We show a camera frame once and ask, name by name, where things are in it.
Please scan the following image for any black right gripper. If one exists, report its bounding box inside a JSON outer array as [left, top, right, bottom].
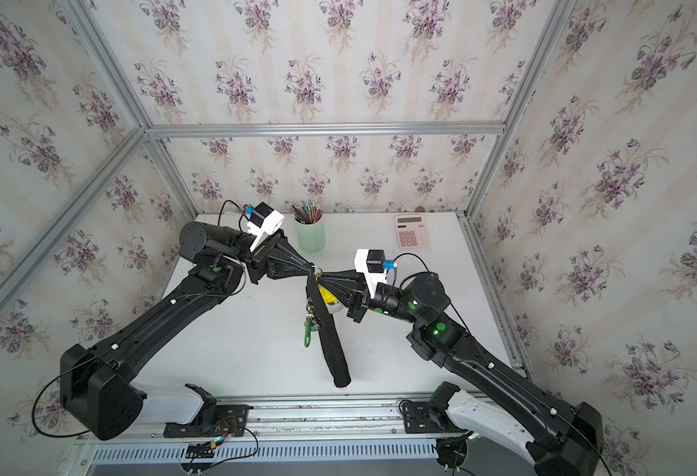
[[321, 269, 425, 329]]

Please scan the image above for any yellow hat doll charm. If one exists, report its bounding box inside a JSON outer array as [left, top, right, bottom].
[[318, 285, 345, 313]]

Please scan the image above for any green carabiner key charm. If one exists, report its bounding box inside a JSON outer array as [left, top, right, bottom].
[[303, 303, 319, 348]]

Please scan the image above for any black fabric shoulder bag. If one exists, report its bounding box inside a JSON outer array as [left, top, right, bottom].
[[306, 268, 352, 389]]

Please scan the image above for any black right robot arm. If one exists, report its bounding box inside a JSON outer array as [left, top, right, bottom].
[[306, 271, 604, 475]]

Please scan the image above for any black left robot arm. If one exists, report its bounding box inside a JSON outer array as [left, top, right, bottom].
[[60, 221, 314, 440]]

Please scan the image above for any green pencil cup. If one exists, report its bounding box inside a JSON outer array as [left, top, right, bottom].
[[295, 218, 326, 253]]

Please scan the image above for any bundle of coloured pencils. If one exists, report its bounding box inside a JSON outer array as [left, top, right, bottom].
[[291, 202, 323, 225]]

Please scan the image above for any pink calculator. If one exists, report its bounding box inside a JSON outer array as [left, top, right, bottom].
[[394, 214, 430, 250]]

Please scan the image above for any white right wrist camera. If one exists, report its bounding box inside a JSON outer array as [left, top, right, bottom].
[[354, 249, 397, 298]]

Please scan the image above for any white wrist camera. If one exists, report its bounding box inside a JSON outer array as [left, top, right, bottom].
[[354, 249, 397, 298], [243, 202, 284, 252]]

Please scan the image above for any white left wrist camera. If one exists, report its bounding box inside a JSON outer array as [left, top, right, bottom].
[[243, 202, 284, 252]]

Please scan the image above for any aluminium mounting rail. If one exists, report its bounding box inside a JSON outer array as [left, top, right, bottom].
[[77, 395, 540, 444]]

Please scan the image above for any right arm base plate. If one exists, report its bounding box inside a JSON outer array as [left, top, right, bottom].
[[397, 399, 467, 434]]

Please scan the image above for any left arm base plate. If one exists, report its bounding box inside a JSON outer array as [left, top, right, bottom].
[[163, 405, 251, 438]]

